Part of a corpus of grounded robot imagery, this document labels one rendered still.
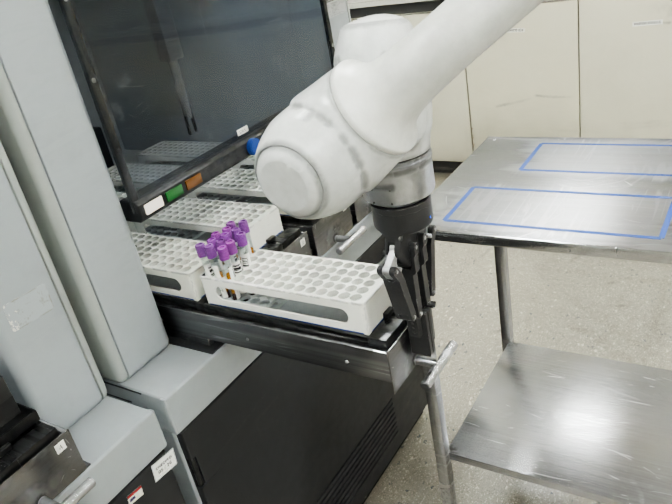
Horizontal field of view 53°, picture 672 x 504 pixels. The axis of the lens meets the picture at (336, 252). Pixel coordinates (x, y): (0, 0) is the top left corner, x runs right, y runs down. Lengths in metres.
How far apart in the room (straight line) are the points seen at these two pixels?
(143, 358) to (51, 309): 0.19
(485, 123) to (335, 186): 2.78
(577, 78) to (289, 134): 2.64
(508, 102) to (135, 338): 2.48
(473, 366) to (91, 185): 1.44
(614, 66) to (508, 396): 1.84
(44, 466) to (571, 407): 1.08
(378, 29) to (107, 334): 0.60
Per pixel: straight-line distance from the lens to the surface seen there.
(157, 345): 1.13
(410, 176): 0.77
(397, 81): 0.58
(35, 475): 0.94
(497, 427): 1.53
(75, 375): 1.04
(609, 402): 1.60
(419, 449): 1.90
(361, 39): 0.73
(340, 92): 0.59
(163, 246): 1.21
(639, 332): 2.29
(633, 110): 3.15
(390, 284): 0.83
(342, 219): 1.35
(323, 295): 0.92
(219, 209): 1.29
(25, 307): 0.97
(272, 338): 0.99
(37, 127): 0.96
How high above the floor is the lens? 1.33
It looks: 27 degrees down
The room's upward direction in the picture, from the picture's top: 12 degrees counter-clockwise
